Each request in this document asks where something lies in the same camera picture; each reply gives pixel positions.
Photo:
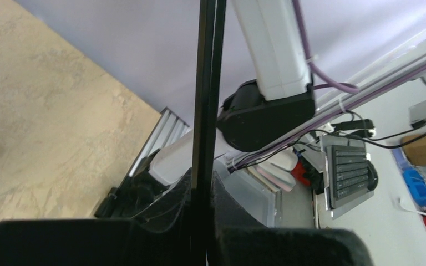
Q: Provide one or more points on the black base bar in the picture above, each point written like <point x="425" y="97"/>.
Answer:
<point x="132" y="196"/>

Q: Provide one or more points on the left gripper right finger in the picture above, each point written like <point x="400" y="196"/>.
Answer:
<point x="240" y="239"/>

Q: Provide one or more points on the blue plastic item on floor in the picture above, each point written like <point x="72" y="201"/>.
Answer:
<point x="412" y="178"/>

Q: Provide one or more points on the beige umbrella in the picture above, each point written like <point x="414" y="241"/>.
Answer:
<point x="208" y="73"/>

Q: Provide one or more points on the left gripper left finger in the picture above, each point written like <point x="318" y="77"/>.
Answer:
<point x="152" y="237"/>

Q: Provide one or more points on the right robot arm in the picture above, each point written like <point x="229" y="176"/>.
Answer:
<point x="270" y="28"/>

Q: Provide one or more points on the aluminium frame rail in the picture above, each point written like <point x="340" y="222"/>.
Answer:
<point x="253" y="119"/>

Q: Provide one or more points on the black cables off table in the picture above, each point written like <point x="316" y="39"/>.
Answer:
<point x="361" y="135"/>

